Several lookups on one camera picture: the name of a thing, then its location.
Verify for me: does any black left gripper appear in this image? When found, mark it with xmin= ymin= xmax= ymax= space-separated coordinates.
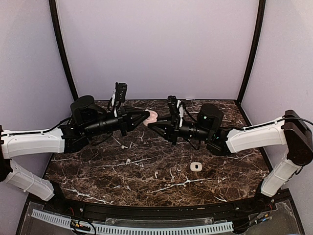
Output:
xmin=84 ymin=105 xmax=150 ymax=138

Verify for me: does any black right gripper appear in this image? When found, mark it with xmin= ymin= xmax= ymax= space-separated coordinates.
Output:
xmin=148 ymin=113 xmax=212 ymax=145

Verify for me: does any pink earbud charging case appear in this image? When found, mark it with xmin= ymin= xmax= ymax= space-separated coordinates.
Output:
xmin=143 ymin=110 xmax=158 ymax=126

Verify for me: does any white charging case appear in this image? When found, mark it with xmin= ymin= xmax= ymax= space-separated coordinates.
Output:
xmin=190 ymin=162 xmax=202 ymax=172

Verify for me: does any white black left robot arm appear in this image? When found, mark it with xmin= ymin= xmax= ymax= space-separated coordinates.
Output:
xmin=0 ymin=95 xmax=150 ymax=213

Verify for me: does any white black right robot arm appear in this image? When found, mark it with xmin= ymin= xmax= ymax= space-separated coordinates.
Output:
xmin=144 ymin=104 xmax=313 ymax=212

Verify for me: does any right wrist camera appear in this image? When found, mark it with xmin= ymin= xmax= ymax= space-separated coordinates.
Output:
xmin=167 ymin=95 xmax=185 ymax=128

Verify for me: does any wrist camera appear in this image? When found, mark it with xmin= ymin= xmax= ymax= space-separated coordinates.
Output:
xmin=107 ymin=82 xmax=128 ymax=117
xmin=167 ymin=95 xmax=185 ymax=128

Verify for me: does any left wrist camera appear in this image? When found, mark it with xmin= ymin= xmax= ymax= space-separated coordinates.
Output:
xmin=107 ymin=82 xmax=128 ymax=117

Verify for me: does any black front aluminium rail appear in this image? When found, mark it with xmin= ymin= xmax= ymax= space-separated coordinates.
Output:
xmin=45 ymin=198 xmax=276 ymax=221

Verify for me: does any black left frame post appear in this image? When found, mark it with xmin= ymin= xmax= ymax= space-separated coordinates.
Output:
xmin=48 ymin=0 xmax=78 ymax=101

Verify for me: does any black frame post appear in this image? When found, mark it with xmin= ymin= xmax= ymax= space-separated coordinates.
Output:
xmin=236 ymin=0 xmax=266 ymax=106
xmin=48 ymin=0 xmax=78 ymax=101

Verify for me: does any white slotted cable duct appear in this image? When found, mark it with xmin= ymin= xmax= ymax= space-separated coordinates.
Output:
xmin=31 ymin=209 xmax=233 ymax=235

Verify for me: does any black right frame post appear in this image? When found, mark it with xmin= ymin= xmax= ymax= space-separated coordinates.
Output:
xmin=236 ymin=0 xmax=266 ymax=106

